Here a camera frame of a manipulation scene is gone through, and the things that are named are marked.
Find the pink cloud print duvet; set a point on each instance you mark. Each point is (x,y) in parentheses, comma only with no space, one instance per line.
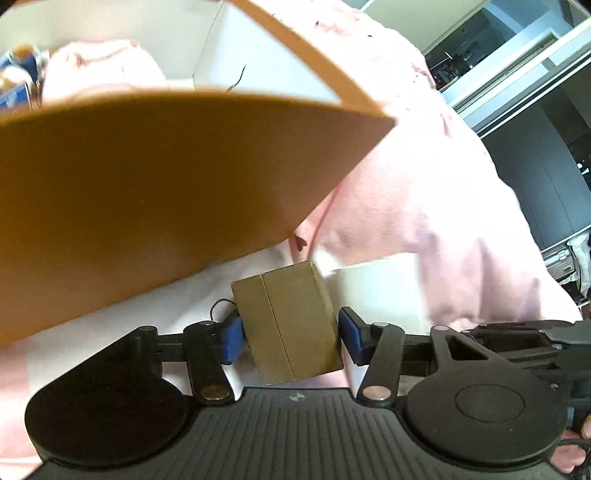
(425,217)

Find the small pink backpack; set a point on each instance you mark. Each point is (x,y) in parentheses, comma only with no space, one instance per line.
(82,69)

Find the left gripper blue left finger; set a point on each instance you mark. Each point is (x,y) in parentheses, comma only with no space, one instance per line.
(232,338)

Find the small gold box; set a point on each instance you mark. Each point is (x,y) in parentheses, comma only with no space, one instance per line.
(289,323)

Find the right hand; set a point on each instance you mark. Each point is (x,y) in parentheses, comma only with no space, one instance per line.
(567,457)

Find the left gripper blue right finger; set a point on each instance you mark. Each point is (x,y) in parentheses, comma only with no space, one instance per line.
(355,335)

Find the orange cardboard box white inside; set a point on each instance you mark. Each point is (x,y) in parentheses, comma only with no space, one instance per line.
(108,197)

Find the duck plush blue jacket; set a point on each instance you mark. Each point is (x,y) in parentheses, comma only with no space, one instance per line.
(21,69)

